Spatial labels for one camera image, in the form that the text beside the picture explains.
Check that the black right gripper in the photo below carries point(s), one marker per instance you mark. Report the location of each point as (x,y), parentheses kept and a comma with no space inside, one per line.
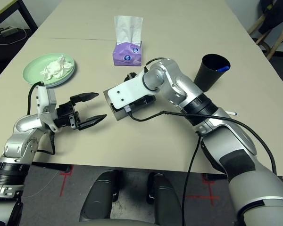
(143,101)

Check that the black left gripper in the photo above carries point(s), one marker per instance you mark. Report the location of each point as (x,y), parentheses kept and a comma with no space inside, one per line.
(66,115)

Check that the grey glasses case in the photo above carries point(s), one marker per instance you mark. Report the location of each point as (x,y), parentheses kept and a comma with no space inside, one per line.
(119,115)

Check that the white tissue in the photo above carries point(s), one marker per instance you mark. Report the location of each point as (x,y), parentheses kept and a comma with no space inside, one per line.
(54,69)

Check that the light green plastic plate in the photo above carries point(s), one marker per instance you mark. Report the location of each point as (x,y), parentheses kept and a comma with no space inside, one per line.
(33,68)

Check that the white marker blue cap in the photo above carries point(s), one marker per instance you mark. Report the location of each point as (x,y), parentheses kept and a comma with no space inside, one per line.
(231,113)

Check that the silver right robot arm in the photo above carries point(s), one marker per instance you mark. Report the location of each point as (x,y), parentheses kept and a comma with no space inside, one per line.
(179,84)

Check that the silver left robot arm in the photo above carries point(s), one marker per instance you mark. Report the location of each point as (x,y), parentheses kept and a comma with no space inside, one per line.
(23,124)

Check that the light blue plastic plate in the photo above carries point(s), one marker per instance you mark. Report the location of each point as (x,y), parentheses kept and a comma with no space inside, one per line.
(61,84)

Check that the purple tissue pack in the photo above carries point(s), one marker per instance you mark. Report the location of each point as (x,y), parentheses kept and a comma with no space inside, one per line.
(126,56)

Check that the black pen cup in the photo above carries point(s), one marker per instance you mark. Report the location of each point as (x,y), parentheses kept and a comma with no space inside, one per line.
(205,77)

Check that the red floor tape mark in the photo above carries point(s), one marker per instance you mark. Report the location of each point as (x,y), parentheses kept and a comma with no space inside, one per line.
(210,196)
(64,183)

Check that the blue capped marker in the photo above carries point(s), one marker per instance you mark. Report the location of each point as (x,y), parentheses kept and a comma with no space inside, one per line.
(222,68)

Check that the robot left leg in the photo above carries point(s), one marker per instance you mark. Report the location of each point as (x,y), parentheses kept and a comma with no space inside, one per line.
(99,195)

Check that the robot leg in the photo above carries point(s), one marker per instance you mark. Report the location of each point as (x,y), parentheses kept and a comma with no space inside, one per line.
(99,195)
(165,200)

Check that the robot right leg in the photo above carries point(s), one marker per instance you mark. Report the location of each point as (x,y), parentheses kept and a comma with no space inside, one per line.
(165,200)

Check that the grey power strip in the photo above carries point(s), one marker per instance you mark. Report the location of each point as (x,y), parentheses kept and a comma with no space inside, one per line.
(7,31)

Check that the grey robot waist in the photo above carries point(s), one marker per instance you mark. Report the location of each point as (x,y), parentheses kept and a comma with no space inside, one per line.
(118,223)

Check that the wooden stool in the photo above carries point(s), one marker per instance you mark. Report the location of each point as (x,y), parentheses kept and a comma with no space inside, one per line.
(273,44)

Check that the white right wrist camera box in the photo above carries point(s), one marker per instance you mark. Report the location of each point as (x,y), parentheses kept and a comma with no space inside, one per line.
(127,91)

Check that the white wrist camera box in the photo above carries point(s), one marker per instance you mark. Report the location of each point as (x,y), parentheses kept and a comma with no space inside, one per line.
(46,101)
(127,91)

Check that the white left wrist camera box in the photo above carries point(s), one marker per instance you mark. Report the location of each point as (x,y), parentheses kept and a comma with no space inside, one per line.
(46,101)

